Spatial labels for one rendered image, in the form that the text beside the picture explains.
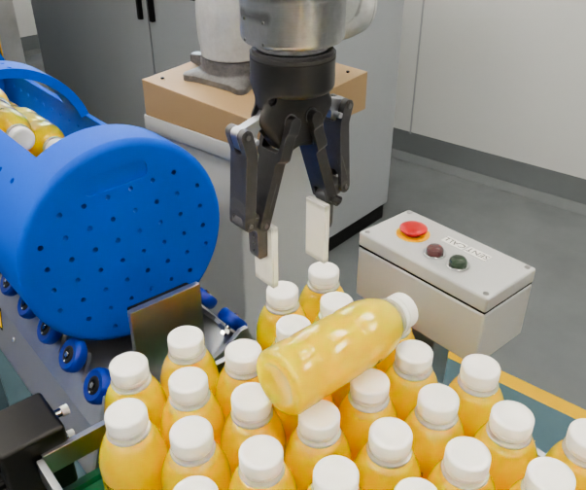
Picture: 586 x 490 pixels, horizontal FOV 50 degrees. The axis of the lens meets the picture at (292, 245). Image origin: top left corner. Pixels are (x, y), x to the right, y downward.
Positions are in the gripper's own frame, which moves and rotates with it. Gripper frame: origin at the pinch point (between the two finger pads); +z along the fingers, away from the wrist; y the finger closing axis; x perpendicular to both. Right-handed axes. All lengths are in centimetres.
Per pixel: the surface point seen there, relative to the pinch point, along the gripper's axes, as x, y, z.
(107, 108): -282, -107, 87
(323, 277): -4.2, -8.6, 10.2
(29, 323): -39.4, 17.6, 25.1
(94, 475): -10.1, 21.9, 27.7
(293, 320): -0.1, -0.2, 10.0
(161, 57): -230, -116, 49
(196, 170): -24.3, -4.2, 1.6
